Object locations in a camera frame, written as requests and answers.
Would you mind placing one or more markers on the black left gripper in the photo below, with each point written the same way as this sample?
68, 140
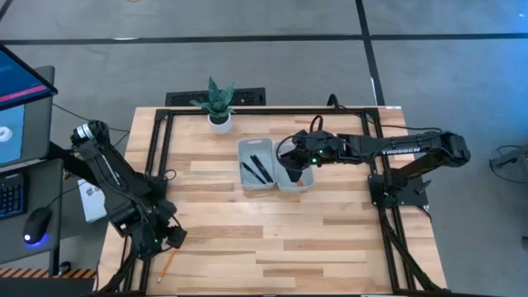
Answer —
153, 243

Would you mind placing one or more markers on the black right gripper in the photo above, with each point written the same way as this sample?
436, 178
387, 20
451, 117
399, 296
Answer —
317, 146

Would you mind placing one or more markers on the orange pencil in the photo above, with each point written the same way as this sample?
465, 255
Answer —
300, 182
165, 268

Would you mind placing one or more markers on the black pen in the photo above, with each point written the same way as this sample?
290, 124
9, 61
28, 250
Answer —
253, 173
262, 168

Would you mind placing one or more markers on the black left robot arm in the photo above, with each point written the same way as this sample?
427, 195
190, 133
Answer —
115, 181

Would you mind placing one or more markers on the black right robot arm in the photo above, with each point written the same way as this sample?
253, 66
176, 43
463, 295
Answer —
412, 146

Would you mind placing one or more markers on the grey plastic storage bin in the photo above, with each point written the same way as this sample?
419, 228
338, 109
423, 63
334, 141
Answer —
307, 183
251, 148

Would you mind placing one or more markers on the white round plant pot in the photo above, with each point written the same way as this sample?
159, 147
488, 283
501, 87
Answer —
220, 127

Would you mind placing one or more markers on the white printed paper box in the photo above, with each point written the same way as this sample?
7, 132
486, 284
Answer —
91, 206

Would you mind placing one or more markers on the green artificial snake plant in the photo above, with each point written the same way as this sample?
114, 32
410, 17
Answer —
218, 99

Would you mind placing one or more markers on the black diagonal beam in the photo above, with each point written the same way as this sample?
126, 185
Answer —
70, 165

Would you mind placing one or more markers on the black computer mouse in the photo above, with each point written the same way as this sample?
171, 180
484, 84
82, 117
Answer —
37, 224

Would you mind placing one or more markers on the dark grey desk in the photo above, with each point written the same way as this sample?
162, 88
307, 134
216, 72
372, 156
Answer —
41, 189

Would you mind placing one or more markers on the black keyboard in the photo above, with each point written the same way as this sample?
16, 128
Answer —
11, 201

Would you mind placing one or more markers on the grey screen with blue picture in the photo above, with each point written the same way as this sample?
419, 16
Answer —
37, 132

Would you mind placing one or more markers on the tilted computer monitor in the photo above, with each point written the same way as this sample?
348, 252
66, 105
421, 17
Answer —
20, 80

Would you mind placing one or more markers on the black aluminium table frame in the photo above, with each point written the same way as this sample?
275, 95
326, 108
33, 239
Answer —
268, 111

